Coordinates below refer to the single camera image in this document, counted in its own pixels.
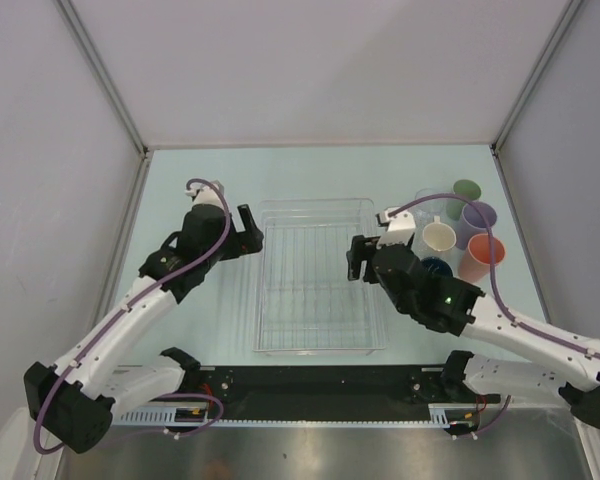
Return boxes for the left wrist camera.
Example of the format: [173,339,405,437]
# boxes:
[185,182,222,208]

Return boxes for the lavender plastic cup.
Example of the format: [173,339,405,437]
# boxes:
[455,201,498,250]

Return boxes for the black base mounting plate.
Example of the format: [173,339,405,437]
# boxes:
[177,365,501,412]

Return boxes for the aluminium frame post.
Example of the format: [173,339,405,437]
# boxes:
[52,0,148,157]
[490,0,586,155]

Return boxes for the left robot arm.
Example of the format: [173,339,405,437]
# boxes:
[24,201,264,454]

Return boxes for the dark blue ceramic mug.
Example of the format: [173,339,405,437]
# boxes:
[421,256,454,277]

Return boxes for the right aluminium frame post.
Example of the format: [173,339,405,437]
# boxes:
[490,0,586,155]

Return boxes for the pink plastic cup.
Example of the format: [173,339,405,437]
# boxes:
[458,233,506,283]

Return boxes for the light green plastic cup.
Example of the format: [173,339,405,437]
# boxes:
[446,179,482,221]

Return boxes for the left aluminium frame post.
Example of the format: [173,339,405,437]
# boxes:
[52,0,148,157]

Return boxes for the white wire dish rack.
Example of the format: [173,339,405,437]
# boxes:
[254,198,388,356]

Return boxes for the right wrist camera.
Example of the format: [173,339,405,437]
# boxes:
[376,209,416,249]

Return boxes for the white ceramic mug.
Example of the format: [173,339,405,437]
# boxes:
[422,216,457,253]

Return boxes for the clear glass cup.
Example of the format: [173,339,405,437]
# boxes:
[411,198,446,252]

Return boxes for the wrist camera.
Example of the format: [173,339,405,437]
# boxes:
[376,209,416,249]
[185,182,222,208]

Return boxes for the white slotted cable duct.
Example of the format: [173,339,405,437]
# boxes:
[112,402,478,429]

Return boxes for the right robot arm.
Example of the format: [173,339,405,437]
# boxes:
[346,235,600,429]

